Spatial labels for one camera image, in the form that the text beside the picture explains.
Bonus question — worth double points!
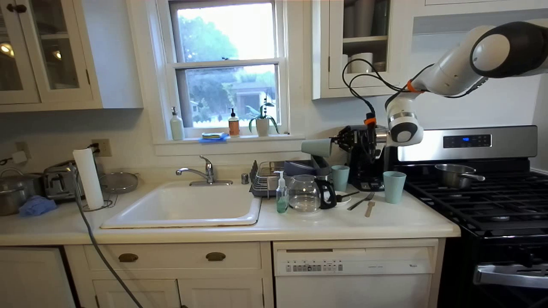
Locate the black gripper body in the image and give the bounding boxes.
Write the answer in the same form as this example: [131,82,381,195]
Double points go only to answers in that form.
[336,125,388,163]

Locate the grey cup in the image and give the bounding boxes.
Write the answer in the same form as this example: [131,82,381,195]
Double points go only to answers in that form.
[384,171,406,204]
[331,165,350,192]
[302,139,333,158]

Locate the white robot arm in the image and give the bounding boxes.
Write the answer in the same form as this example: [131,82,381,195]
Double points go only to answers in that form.
[386,21,548,146]

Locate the grey cup behind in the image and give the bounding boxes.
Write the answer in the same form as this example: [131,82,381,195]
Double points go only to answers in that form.
[384,171,406,204]

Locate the white plate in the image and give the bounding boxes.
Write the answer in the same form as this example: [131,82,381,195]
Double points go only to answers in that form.
[336,194,352,204]

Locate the black coffee maker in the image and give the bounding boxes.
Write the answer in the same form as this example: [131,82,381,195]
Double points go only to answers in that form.
[350,156,384,192]

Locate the glass coffee carafe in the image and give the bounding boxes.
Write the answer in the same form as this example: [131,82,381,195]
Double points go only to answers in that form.
[288,175,338,212]

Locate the steel saucepan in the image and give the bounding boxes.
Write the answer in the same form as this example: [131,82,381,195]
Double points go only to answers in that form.
[436,163,485,188]

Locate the soap dispenser bottle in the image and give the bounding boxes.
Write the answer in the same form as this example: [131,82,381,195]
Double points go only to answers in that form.
[276,171,288,214]

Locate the potted plant white pot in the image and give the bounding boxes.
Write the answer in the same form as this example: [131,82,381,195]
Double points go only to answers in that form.
[249,99,280,137]

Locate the dish drying rack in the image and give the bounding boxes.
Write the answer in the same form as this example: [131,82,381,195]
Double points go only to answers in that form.
[251,156,329,199]

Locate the orange soap bottle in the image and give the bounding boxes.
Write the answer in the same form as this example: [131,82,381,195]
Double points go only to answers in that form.
[228,108,240,137]

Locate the white dishwasher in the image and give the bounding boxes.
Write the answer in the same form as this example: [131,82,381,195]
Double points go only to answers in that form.
[273,240,439,308]

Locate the blue sponge on sill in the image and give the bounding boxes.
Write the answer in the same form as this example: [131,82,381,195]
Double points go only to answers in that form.
[199,132,230,144]

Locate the chrome faucet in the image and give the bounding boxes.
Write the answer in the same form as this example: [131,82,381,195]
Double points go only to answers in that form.
[175,156,232,187]

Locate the black gas stove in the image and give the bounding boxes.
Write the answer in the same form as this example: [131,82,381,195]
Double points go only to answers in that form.
[393,125,548,308]

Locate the white bottle on sill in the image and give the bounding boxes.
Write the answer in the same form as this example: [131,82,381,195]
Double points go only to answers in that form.
[170,106,184,141]

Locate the white kitchen sink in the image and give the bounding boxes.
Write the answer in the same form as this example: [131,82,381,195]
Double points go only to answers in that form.
[103,183,261,230]

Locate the glass lid on counter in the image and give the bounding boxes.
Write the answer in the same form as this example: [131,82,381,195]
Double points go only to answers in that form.
[103,173,139,194]

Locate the paper towel roll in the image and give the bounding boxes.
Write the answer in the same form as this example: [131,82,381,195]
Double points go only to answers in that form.
[72,147,105,211]

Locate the silver toaster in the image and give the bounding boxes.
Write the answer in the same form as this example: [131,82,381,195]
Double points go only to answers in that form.
[45,161,78,202]

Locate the blue cloth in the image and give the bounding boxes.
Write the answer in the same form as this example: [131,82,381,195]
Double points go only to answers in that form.
[19,195,57,218]

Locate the metal pot at left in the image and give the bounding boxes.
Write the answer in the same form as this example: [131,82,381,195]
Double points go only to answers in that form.
[0,175,42,216]

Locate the wooden handled utensil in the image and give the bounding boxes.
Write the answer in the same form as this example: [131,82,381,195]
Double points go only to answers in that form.
[365,200,376,218]

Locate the black power cable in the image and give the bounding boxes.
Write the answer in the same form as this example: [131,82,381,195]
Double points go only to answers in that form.
[71,165,144,308]

